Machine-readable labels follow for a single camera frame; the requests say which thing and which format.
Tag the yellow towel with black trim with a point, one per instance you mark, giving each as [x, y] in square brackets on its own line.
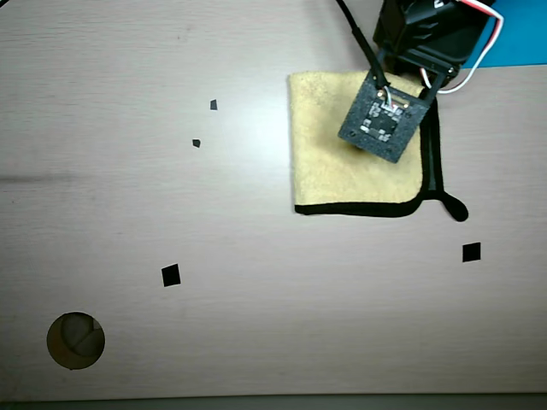
[325, 171]

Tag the blue paper sheet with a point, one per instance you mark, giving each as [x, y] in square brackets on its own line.
[521, 34]

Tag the black square tape marker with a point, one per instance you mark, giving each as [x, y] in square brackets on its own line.
[471, 252]
[171, 275]

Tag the small black tape piece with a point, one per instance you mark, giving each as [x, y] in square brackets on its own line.
[213, 105]
[196, 143]

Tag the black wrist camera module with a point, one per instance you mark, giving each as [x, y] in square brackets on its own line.
[384, 124]

